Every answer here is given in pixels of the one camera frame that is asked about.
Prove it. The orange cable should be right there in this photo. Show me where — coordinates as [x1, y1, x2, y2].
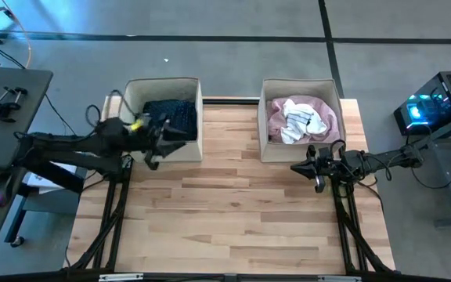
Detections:
[1, 0, 33, 70]

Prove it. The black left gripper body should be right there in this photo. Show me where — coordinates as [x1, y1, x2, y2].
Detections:
[129, 113, 171, 170]

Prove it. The black desk leg frame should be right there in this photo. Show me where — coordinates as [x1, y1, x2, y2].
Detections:
[4, 156, 88, 248]

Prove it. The black computer mouse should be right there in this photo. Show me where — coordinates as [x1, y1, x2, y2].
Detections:
[0, 172, 14, 208]

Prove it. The white cardboard box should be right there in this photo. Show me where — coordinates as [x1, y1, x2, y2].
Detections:
[25, 172, 78, 196]

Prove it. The black table edge rail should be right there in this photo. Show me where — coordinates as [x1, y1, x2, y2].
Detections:
[0, 269, 451, 282]

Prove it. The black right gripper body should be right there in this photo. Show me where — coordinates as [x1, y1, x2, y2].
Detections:
[312, 150, 362, 193]

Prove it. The short black rail bar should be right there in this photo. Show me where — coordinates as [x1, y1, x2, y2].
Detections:
[203, 96, 261, 106]

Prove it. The black computer cable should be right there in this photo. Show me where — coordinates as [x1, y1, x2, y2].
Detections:
[406, 143, 451, 190]

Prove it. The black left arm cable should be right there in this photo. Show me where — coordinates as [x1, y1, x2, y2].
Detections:
[85, 89, 139, 136]

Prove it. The black clamp holder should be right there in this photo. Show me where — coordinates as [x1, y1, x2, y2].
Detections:
[0, 86, 29, 124]

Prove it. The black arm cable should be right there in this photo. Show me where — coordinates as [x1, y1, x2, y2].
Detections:
[85, 89, 139, 136]
[329, 128, 426, 182]

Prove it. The black floor cable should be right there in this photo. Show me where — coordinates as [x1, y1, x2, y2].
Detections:
[44, 93, 78, 136]

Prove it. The pink linen button shirt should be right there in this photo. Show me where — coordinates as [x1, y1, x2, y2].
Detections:
[266, 95, 341, 144]

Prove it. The navy dotted garment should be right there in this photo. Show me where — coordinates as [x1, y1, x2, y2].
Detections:
[142, 99, 199, 142]

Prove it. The beige fabric storage bin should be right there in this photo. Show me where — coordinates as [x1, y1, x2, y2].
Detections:
[257, 78, 347, 164]
[118, 77, 204, 164]

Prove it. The silver metal bracket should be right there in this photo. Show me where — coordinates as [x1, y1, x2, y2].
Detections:
[98, 273, 144, 282]
[317, 275, 363, 282]

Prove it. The white striped garment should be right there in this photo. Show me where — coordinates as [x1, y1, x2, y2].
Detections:
[280, 98, 328, 145]

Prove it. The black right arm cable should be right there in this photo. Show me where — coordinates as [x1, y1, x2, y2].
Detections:
[329, 128, 426, 182]

